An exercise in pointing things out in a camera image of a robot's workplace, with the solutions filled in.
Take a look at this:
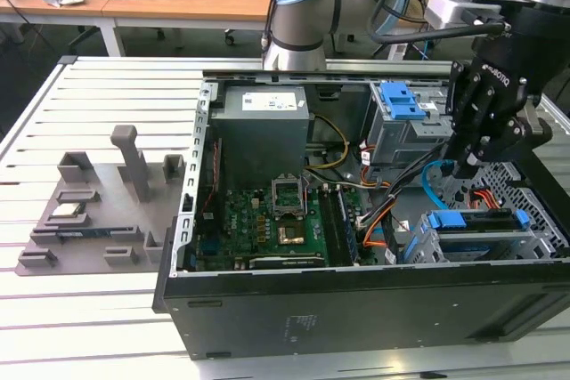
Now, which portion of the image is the blue plastic drive latch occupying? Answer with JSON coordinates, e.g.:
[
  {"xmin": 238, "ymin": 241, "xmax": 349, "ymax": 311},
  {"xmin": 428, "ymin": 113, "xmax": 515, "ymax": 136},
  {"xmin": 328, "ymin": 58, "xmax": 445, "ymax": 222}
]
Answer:
[{"xmin": 380, "ymin": 81, "xmax": 428, "ymax": 121}]

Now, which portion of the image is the grey parts rack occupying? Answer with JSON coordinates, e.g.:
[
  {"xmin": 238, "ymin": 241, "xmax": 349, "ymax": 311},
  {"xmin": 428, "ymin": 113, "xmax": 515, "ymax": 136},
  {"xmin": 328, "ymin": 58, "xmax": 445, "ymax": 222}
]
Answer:
[{"xmin": 15, "ymin": 124, "xmax": 188, "ymax": 278}]

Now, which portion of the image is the black open PC case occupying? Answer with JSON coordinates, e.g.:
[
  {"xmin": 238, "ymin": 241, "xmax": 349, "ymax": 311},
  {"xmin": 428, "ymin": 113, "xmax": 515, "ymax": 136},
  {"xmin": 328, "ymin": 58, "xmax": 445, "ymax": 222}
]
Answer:
[{"xmin": 151, "ymin": 69, "xmax": 570, "ymax": 361}]

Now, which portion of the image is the grey disk bay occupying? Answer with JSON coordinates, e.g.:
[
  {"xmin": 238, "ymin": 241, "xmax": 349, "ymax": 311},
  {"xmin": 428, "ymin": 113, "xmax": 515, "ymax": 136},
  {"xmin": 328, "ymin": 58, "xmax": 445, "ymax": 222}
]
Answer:
[{"xmin": 403, "ymin": 208, "xmax": 558, "ymax": 265}]

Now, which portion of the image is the multicolour wire bundle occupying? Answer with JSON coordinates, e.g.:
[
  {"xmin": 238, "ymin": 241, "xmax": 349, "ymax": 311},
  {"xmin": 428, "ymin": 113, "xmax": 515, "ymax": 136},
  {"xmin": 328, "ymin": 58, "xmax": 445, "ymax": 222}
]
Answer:
[{"xmin": 355, "ymin": 174, "xmax": 398, "ymax": 226}]

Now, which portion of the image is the black graphics card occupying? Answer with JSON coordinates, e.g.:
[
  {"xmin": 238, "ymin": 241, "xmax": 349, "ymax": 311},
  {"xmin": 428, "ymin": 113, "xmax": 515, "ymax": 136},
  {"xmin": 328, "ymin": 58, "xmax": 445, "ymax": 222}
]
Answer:
[{"xmin": 248, "ymin": 254, "xmax": 327, "ymax": 271}]

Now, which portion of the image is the light blue data wire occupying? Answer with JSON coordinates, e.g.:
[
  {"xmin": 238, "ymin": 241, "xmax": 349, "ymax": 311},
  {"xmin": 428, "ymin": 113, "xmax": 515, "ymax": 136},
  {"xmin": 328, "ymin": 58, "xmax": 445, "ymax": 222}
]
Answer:
[{"xmin": 420, "ymin": 157, "xmax": 455, "ymax": 212}]

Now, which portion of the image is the installed RAM stick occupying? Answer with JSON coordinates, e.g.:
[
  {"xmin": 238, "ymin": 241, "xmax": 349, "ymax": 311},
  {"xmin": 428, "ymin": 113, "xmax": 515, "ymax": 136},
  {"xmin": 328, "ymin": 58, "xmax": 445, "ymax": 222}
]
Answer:
[{"xmin": 337, "ymin": 187, "xmax": 360, "ymax": 262}]

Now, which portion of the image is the black RAM slot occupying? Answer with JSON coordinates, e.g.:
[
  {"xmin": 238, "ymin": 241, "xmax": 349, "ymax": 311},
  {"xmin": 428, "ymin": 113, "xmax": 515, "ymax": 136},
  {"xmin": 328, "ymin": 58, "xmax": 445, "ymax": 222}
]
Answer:
[{"xmin": 318, "ymin": 188, "xmax": 343, "ymax": 266}]

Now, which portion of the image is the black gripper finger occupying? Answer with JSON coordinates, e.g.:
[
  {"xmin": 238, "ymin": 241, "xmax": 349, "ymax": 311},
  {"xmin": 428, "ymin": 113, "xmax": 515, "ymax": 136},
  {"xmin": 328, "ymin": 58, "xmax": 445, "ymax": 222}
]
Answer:
[
  {"xmin": 463, "ymin": 116, "xmax": 554, "ymax": 179},
  {"xmin": 446, "ymin": 61, "xmax": 493, "ymax": 179}
]

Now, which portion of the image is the orange flat wire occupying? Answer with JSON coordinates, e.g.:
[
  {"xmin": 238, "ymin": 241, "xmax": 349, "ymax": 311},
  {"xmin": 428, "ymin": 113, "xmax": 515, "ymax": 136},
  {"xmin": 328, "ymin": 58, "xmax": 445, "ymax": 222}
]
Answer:
[{"xmin": 362, "ymin": 201, "xmax": 398, "ymax": 248}]

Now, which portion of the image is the CPU socket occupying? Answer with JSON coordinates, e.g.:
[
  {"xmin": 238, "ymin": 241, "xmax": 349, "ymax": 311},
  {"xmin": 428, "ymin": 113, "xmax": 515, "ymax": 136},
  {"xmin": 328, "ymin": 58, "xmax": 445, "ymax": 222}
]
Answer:
[{"xmin": 275, "ymin": 218, "xmax": 309, "ymax": 251}]

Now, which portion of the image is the metal socket cover frame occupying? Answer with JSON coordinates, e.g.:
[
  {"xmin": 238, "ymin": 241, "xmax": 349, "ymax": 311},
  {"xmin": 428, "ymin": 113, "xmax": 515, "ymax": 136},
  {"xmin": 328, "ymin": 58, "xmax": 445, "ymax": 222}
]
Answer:
[{"xmin": 271, "ymin": 173, "xmax": 310, "ymax": 221}]

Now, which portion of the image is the grey metal drive cage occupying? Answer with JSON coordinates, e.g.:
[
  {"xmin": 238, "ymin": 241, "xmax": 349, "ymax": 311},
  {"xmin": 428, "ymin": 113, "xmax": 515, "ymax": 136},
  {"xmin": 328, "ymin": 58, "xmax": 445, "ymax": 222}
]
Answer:
[{"xmin": 362, "ymin": 81, "xmax": 452, "ymax": 168}]

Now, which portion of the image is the green motherboard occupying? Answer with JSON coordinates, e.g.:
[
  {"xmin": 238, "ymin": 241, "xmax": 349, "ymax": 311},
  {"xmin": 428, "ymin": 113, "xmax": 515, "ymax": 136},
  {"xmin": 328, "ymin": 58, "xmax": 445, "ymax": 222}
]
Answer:
[{"xmin": 195, "ymin": 166, "xmax": 362, "ymax": 271}]

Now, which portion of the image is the yellow wire bundle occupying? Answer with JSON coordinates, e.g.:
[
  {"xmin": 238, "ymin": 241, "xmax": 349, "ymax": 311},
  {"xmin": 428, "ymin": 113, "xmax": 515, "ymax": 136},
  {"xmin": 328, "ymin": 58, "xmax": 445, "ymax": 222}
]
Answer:
[{"xmin": 305, "ymin": 115, "xmax": 351, "ymax": 172}]

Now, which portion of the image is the grey power supply unit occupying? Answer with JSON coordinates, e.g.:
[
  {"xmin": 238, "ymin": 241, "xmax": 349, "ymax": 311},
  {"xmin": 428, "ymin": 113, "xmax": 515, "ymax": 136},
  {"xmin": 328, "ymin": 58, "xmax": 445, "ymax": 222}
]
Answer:
[{"xmin": 208, "ymin": 85, "xmax": 311, "ymax": 190}]

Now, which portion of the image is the black cable bundle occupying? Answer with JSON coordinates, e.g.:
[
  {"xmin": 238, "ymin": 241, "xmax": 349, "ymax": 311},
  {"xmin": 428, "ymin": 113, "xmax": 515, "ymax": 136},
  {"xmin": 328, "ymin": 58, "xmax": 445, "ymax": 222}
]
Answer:
[{"xmin": 386, "ymin": 138, "xmax": 452, "ymax": 204}]

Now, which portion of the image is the silver CPU chip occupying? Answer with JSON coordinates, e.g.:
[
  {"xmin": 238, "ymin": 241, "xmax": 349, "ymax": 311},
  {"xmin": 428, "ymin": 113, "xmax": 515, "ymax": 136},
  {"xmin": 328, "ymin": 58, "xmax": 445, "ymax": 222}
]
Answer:
[{"xmin": 51, "ymin": 204, "xmax": 86, "ymax": 220}]

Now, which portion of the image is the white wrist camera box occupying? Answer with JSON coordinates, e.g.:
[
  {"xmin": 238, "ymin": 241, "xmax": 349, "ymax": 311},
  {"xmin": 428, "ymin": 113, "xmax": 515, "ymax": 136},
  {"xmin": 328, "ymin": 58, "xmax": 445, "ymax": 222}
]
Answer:
[{"xmin": 425, "ymin": 0, "xmax": 471, "ymax": 33}]

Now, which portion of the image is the orange red power wire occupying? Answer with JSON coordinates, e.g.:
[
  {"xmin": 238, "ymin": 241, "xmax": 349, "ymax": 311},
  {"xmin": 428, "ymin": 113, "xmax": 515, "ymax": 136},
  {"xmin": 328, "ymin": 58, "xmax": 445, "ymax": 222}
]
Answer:
[{"xmin": 465, "ymin": 187, "xmax": 513, "ymax": 221}]

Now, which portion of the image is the hard disk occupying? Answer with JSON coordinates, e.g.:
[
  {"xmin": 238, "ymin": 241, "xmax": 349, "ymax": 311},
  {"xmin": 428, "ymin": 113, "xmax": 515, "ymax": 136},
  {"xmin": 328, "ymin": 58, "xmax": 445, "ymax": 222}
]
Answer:
[{"xmin": 403, "ymin": 206, "xmax": 531, "ymax": 265}]

